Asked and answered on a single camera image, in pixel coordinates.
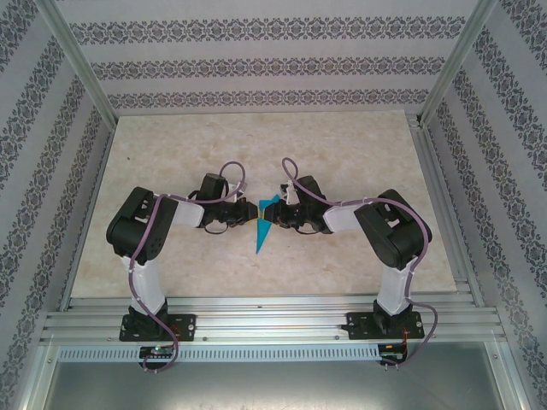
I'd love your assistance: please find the blue paper sheet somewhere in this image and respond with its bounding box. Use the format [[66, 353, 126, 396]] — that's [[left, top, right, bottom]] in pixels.
[[255, 194, 284, 255]]

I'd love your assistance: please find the sheet metal tray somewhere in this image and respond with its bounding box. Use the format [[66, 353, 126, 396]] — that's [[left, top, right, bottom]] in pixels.
[[25, 361, 529, 410]]

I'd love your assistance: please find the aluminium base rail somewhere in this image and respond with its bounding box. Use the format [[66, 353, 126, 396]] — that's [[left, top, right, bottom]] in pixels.
[[40, 293, 502, 345]]

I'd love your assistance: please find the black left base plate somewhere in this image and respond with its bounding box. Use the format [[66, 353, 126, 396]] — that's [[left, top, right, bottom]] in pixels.
[[121, 313, 198, 343]]

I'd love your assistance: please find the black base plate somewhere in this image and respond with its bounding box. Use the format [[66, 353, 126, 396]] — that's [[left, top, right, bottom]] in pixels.
[[121, 313, 198, 343], [346, 311, 425, 342]]

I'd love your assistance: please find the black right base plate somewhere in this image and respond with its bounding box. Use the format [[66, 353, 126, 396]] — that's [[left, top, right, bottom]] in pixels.
[[346, 311, 425, 342]]

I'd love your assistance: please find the slotted grey cable duct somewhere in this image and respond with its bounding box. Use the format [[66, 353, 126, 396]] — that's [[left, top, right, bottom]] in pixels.
[[57, 344, 382, 364]]

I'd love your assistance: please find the aluminium side rail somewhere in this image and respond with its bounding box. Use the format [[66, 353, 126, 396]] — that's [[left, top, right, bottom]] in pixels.
[[406, 111, 487, 308], [57, 121, 119, 312]]

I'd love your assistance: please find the aluminium frame post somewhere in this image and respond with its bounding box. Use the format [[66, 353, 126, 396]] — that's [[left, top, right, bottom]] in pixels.
[[36, 0, 120, 126], [486, 341, 536, 410], [417, 0, 502, 127], [16, 343, 59, 410]]

